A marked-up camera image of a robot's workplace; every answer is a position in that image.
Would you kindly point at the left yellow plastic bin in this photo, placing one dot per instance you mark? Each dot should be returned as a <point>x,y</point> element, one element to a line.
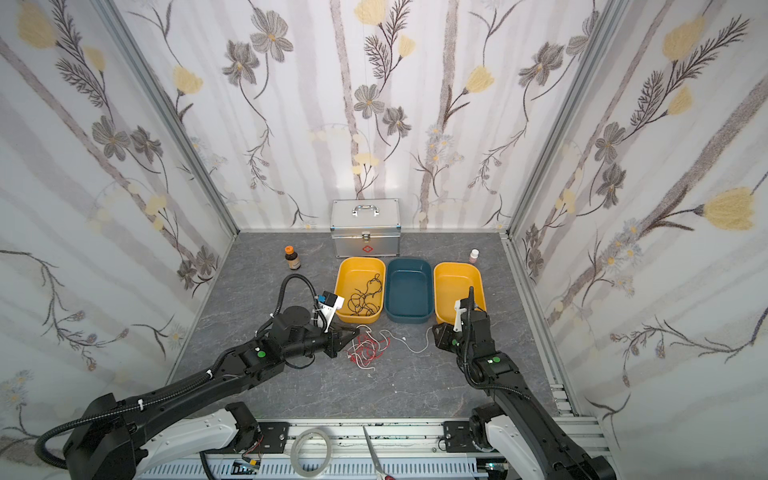
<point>361,282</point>

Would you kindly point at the teal plastic bin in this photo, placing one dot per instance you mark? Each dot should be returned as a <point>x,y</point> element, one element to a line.
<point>409,291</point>

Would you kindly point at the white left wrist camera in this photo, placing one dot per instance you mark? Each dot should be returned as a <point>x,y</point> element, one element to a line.
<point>328,304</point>

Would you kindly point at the yellow plastic bin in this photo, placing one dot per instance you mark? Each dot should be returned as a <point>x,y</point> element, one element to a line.
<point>361,282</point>
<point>452,282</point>

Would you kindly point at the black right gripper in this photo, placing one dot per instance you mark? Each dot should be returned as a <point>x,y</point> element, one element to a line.
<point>472,320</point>

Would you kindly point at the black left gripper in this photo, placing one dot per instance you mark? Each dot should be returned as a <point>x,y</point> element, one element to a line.
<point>335,339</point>

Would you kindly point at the brown bottle orange cap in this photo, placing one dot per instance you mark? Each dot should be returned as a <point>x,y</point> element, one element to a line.
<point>292,258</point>

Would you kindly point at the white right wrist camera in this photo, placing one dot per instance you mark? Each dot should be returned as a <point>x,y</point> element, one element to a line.
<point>461,308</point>

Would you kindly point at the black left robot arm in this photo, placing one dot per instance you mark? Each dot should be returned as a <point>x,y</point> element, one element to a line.
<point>120,439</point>

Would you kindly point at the aluminium front rail frame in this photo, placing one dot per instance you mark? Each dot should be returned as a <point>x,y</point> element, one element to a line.
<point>407,448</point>

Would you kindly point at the scissors with red handle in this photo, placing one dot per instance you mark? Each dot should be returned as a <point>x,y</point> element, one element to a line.
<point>379,470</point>

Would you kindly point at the right yellow plastic bin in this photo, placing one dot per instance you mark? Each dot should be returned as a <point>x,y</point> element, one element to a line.
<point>452,282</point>

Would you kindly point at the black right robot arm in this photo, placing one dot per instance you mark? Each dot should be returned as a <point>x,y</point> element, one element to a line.
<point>514,424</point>

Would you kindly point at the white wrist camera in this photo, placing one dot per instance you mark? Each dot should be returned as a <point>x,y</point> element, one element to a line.
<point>328,304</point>
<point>461,308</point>

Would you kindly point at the roll of clear tape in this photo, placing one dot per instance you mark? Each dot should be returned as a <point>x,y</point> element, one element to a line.
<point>304,458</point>

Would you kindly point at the silver first aid case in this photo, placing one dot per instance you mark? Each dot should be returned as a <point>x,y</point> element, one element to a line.
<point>366,227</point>

